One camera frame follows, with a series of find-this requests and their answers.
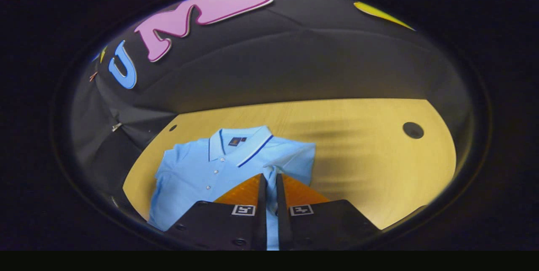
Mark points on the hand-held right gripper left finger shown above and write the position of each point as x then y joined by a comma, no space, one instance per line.
262,220

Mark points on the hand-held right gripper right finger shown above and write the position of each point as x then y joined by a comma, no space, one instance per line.
283,220

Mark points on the light blue T-shirt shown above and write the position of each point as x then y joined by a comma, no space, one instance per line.
198,170

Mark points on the black backdrop cloth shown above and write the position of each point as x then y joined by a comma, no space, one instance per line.
294,60

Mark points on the silver cloth clip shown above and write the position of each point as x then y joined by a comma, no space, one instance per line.
116,127

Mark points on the orange cloth clip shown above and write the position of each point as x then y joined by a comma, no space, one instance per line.
92,76

